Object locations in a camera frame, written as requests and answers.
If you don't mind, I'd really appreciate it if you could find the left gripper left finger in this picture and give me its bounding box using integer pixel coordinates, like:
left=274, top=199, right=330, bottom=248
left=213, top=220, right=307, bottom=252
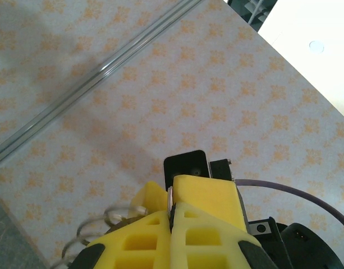
left=69, top=210, right=173, bottom=269

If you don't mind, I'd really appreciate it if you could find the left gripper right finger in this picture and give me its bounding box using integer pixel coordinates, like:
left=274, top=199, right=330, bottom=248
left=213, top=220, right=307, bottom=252
left=171, top=201, right=278, bottom=269

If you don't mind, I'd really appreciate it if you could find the spiral coil keyring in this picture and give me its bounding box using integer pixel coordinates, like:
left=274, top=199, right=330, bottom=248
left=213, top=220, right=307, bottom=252
left=49, top=205, right=149, bottom=269

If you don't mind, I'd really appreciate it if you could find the blue-capped metal key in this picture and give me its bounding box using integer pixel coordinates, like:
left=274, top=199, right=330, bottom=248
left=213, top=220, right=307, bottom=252
left=166, top=187, right=177, bottom=225

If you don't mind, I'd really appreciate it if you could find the round white ceiling fixture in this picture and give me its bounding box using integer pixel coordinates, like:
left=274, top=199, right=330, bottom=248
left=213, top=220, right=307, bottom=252
left=308, top=40, right=325, bottom=54

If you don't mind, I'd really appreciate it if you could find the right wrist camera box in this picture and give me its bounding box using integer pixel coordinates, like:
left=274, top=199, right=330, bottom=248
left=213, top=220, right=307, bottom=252
left=163, top=150, right=236, bottom=189

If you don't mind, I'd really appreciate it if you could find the aluminium corner post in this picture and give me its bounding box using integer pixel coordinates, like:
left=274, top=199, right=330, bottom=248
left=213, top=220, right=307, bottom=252
left=0, top=0, right=204, bottom=169

